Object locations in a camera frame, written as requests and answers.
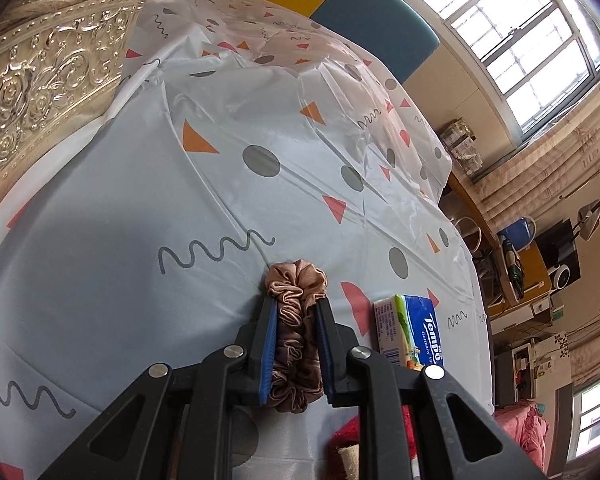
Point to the pink patterned curtain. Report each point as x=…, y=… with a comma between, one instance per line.
x=555, y=170

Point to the orange wooden cabinet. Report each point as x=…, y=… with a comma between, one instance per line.
x=535, y=270

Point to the white shelf unit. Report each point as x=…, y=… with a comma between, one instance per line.
x=535, y=365

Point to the large barred window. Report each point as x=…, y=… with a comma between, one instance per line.
x=520, y=35

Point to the black monitor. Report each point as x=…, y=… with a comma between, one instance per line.
x=555, y=245

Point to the dark green tool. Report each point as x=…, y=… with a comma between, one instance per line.
x=512, y=270

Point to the brown satin scrunchie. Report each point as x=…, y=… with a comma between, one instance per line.
x=297, y=280

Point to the small side window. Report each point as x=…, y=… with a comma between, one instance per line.
x=597, y=410

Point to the gold embossed box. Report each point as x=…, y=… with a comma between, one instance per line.
x=55, y=60

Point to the pink blanket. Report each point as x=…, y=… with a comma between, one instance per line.
x=522, y=435

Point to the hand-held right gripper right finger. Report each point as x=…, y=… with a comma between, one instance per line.
x=325, y=355

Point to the white round fan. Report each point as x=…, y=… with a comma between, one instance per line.
x=564, y=274

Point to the white lamp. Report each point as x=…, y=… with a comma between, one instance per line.
x=592, y=215

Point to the red plush bear toy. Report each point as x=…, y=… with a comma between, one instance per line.
x=347, y=432

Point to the patterned boxes on desk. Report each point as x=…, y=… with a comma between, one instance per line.
x=460, y=145

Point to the yellow blue grey headboard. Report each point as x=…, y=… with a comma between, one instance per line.
x=370, y=20

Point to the tissue packet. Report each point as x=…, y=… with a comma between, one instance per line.
x=410, y=325

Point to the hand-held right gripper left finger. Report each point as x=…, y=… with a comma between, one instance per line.
x=267, y=355

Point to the printed light blue bed sheet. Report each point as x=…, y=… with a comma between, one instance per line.
x=130, y=185

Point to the white chair with blue back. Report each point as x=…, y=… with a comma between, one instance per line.
x=517, y=230

